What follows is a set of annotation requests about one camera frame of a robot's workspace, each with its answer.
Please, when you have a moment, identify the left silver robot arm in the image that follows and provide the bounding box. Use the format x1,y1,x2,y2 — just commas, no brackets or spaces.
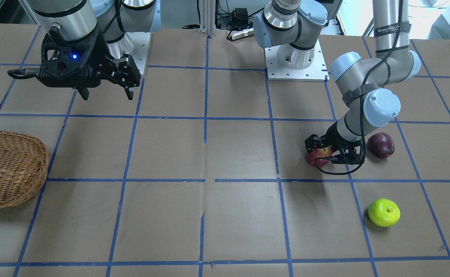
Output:
253,0,421,165

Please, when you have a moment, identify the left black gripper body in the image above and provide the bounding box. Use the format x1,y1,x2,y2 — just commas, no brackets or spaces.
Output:
316,125,363,165

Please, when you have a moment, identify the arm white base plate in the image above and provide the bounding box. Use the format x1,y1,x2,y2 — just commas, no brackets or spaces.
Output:
108,32,152,77
264,40,330,82

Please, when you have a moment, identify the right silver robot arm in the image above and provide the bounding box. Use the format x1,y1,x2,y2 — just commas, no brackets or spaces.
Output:
21,0,161,100

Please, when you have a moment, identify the dark red apple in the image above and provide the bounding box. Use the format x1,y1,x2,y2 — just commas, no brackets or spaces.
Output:
367,133,395,159

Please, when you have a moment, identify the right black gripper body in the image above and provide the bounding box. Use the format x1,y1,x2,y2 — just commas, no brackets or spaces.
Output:
37,28,112,89

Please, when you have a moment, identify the aluminium frame post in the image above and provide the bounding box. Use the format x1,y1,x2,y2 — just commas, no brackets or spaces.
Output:
197,0,217,37

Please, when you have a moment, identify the wicker basket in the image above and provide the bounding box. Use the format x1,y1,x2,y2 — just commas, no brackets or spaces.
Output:
0,131,49,209

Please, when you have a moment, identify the green apple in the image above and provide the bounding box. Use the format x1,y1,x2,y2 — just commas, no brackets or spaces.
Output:
367,198,401,227

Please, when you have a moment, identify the red yellow apple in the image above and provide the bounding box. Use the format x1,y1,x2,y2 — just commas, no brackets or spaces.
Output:
306,147,333,168

